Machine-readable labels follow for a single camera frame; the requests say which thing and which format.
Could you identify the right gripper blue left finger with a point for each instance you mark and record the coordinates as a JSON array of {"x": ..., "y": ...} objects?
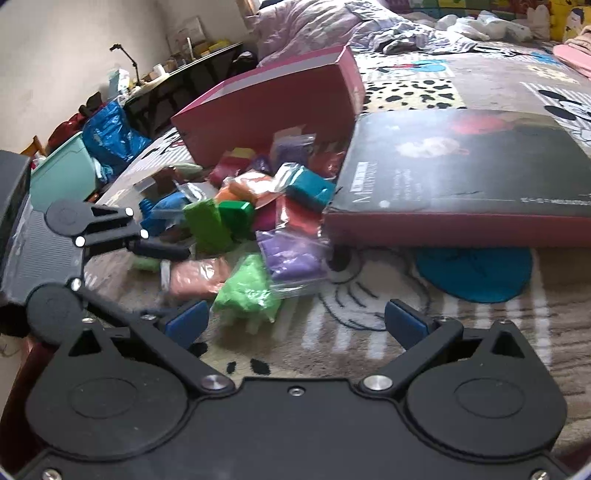
[{"x": 183, "y": 325}]

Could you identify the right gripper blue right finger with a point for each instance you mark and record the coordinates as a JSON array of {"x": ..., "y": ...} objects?
[{"x": 413, "y": 329}]

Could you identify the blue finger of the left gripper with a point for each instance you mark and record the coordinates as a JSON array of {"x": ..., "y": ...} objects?
[{"x": 158, "y": 250}]

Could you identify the pink clay bag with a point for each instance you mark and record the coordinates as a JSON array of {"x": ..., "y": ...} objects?
[{"x": 193, "y": 279}]

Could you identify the blue plastic screw tool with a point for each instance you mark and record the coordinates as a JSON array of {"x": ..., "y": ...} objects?
[{"x": 163, "y": 214}]

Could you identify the cartoon print bed blanket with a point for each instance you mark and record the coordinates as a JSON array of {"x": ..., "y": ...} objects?
[{"x": 338, "y": 330}]

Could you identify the dark green clay block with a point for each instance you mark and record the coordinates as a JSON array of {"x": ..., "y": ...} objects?
[{"x": 206, "y": 227}]

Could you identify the light green clay bag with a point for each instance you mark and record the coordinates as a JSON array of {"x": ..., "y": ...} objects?
[{"x": 247, "y": 294}]

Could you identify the brown clay bag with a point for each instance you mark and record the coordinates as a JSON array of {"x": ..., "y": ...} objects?
[{"x": 164, "y": 180}]

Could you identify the teal plastic storage bin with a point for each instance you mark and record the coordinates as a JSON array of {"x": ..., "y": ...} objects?
[{"x": 67, "y": 173}]

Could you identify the green plastic mould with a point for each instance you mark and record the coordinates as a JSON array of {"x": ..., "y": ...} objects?
[{"x": 237, "y": 216}]

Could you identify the magenta clay bag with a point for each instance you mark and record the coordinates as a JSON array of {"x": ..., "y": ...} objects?
[{"x": 228, "y": 166}]

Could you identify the orange clay bag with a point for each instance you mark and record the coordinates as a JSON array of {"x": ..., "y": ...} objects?
[{"x": 252, "y": 186}]

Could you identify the blue plastic shopping bag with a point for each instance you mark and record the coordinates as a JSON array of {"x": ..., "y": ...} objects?
[{"x": 111, "y": 141}]

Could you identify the yellow clay bag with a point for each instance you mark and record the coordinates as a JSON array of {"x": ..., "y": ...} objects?
[{"x": 242, "y": 152}]

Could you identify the red clay bag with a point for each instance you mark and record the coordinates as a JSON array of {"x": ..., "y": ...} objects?
[{"x": 293, "y": 216}]

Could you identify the black desk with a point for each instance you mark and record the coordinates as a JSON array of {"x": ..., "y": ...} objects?
[{"x": 150, "y": 111}]

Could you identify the teal clay bag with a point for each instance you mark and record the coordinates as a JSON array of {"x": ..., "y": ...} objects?
[{"x": 300, "y": 184}]

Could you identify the dark purple clay bag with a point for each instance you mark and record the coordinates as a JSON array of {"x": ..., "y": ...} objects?
[{"x": 291, "y": 149}]

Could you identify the pink open cardboard box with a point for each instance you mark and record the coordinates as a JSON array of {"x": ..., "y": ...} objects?
[{"x": 321, "y": 92}]

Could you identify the purple crumpled duvet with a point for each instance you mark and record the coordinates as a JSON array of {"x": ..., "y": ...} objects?
[{"x": 295, "y": 28}]

